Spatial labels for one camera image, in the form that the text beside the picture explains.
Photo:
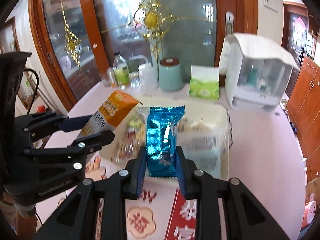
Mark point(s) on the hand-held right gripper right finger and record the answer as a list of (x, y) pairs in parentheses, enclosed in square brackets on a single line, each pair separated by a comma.
[(181, 172)]

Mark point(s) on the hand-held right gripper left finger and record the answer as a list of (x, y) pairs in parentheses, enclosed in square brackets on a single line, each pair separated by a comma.
[(141, 170)]

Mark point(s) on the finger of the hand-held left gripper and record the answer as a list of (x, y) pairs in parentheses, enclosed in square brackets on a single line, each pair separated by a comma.
[(97, 140), (75, 123)]

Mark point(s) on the blue foil snack packet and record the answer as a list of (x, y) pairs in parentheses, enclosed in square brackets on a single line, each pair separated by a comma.
[(161, 140)]

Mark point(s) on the orange and white oat packet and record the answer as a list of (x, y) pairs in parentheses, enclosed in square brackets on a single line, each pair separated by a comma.
[(117, 107)]

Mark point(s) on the white plastic bin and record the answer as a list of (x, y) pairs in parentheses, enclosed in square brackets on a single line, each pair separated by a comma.
[(225, 155)]

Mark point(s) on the person's left forearm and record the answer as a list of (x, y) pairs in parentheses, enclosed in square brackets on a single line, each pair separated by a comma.
[(15, 210)]

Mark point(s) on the red box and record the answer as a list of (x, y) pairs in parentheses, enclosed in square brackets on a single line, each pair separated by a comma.
[(43, 108)]

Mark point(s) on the small metal tin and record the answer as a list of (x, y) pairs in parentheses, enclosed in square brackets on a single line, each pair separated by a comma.
[(112, 77)]

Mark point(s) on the glass bottle with green label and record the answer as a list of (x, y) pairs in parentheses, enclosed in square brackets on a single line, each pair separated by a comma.
[(121, 75)]

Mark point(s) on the small clear glass jar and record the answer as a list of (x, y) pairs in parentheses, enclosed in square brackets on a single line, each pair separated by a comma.
[(133, 80)]

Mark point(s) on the small white pill bottle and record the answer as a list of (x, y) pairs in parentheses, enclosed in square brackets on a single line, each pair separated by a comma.
[(141, 76)]

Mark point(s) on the wooden framed glass door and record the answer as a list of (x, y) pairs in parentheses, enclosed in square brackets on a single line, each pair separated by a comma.
[(82, 42)]

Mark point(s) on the white squeeze bottle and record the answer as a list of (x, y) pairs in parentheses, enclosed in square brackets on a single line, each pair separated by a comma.
[(150, 77)]

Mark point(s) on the green tissue box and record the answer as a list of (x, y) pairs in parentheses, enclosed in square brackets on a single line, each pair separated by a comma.
[(203, 87)]

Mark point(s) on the teal canister with brown lid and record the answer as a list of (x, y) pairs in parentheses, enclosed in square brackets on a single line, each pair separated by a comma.
[(171, 76)]

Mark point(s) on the white desktop storage cabinet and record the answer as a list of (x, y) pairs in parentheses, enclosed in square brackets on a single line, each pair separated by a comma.
[(255, 75)]

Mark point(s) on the cardboard box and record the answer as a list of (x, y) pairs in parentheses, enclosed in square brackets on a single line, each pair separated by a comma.
[(313, 191)]

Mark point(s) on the pink appliance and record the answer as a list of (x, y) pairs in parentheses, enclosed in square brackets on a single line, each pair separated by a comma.
[(308, 215)]

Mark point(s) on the dark entry door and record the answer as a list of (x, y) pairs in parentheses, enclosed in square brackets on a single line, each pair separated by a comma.
[(297, 35)]

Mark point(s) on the wooden framed wall niche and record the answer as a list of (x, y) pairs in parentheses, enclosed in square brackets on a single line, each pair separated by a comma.
[(10, 35)]

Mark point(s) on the wooden wall cabinet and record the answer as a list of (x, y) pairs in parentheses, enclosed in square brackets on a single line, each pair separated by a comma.
[(307, 105)]

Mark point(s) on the white wall switch panel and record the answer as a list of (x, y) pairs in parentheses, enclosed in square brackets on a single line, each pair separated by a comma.
[(270, 0)]

